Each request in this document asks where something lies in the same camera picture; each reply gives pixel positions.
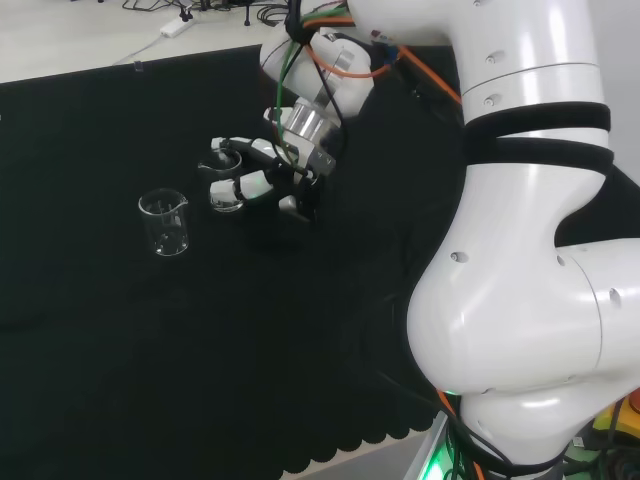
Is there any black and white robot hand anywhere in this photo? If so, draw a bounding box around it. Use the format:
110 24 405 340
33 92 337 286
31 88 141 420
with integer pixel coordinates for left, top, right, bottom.
209 134 337 225

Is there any clear glass beaker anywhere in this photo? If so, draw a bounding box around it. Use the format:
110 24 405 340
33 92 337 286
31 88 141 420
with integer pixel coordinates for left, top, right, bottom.
197 148 246 214
137 187 190 257

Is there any white power strip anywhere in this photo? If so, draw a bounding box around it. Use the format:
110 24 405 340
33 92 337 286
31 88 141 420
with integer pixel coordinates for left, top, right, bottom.
159 14 194 38

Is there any black bench cloth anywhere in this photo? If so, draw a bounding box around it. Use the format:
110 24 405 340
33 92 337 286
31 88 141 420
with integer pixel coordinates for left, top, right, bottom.
0 43 640 480

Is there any yellow stop button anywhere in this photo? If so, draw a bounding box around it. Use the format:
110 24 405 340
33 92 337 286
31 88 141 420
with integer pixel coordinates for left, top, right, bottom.
593 383 640 451

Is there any green cable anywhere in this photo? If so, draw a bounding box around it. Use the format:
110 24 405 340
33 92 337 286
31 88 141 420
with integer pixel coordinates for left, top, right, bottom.
276 0 351 166

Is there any black coiled cable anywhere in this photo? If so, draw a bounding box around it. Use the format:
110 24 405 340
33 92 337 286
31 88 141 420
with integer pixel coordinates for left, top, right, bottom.
256 3 292 27

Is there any orange cable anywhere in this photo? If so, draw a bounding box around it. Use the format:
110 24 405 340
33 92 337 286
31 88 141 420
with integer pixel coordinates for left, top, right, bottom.
301 13 464 105

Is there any black plug with cable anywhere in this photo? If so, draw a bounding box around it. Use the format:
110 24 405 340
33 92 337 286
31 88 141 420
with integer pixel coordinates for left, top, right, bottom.
121 0 201 24

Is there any white power cord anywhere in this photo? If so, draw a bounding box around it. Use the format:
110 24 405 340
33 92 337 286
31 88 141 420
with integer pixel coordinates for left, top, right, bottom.
112 33 166 66

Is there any grey metal base plate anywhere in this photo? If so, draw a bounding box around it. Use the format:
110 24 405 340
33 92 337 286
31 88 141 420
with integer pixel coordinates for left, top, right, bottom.
407 409 454 480

